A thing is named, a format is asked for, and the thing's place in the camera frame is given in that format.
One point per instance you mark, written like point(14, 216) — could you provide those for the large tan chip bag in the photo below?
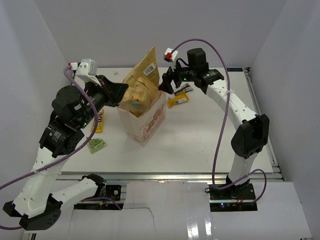
point(143, 82)

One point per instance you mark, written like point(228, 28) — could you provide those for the right blue table label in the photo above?
point(234, 69)

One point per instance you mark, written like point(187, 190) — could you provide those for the small green candy packet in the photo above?
point(95, 145)

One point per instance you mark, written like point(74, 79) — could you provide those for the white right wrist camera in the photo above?
point(171, 56)

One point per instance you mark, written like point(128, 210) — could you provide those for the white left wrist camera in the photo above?
point(86, 70)

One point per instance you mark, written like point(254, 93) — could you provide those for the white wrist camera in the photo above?
point(86, 70)
point(171, 56)

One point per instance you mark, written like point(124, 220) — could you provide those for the aluminium table front rail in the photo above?
point(171, 176)

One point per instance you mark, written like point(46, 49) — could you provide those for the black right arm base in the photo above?
point(228, 200)

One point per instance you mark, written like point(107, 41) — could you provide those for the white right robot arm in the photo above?
point(252, 129)

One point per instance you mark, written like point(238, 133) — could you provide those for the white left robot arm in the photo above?
point(37, 207)

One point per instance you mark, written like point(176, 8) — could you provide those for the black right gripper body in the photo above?
point(184, 74)

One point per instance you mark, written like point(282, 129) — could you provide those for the yellow M&M's candy pack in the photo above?
point(100, 122)

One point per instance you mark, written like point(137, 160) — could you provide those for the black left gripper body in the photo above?
point(97, 93)

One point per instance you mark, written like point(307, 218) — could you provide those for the yellow snack bar wrapper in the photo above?
point(177, 100)

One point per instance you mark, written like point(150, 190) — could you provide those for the brown chocolate bar wrapper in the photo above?
point(184, 89)

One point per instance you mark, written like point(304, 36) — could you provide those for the beige paper gift bag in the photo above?
point(142, 128)

